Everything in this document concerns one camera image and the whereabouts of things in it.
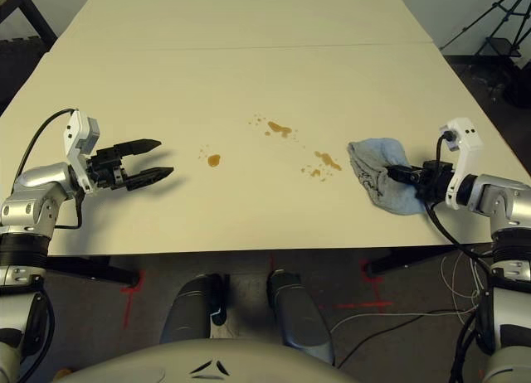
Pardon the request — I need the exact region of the black left upper arm cable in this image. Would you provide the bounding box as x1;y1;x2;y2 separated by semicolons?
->
18;285;57;380

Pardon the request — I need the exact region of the black left camera cable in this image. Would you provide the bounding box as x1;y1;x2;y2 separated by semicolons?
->
15;108;80;185

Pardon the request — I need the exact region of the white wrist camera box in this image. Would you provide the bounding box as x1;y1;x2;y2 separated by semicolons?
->
62;109;101;193
438;117;485;211

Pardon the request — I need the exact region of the grey left robot leg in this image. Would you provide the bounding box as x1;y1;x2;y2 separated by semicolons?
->
159;273;231;345

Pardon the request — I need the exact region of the white floor wire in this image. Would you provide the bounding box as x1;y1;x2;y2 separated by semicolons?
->
330;307;478;335

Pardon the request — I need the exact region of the beige side table black frame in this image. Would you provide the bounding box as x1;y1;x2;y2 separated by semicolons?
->
0;0;59;52

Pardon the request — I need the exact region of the grey right robot leg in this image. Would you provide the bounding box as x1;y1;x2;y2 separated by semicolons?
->
265;269;335;366

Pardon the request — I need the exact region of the black tripod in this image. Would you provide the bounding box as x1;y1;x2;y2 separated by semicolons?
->
439;0;531;61

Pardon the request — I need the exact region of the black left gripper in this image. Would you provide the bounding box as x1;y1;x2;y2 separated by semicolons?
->
85;138;175;192

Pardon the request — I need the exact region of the light blue rag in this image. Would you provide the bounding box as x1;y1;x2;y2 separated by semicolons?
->
347;137;426;216

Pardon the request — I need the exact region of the brown liquid spill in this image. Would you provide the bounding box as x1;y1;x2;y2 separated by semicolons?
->
300;150;343;180
247;114;300;143

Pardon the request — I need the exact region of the grey robot leg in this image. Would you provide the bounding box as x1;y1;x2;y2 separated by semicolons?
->
159;273;231;345
265;269;335;366

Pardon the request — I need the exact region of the black right upper arm cable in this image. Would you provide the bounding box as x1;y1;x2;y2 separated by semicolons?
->
450;312;499;383

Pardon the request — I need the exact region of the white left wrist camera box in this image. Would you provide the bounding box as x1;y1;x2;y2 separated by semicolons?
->
62;109;101;193

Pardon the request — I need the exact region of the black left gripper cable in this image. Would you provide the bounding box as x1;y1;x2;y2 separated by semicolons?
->
53;191;84;230

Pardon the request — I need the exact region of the black floor wire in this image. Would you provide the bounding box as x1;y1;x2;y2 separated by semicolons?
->
335;311;475;367

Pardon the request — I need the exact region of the black foam puzzle mat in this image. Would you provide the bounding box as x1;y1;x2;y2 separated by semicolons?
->
0;36;53;117

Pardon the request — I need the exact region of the black table foot bar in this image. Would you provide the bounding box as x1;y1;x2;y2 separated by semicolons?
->
44;256;141;287
363;245;461;276

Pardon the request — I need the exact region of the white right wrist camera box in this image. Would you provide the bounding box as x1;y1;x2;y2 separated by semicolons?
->
438;117;485;211

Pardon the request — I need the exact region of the bundle of white wires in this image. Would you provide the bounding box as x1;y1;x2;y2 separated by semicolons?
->
439;250;495;314

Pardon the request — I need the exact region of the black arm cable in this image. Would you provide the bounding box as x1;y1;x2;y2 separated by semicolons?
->
450;312;499;383
18;285;57;380

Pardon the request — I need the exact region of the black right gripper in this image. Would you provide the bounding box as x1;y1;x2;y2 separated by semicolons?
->
387;161;455;203

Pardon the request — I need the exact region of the grey robot torso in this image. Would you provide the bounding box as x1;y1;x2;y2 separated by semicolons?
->
53;337;353;383

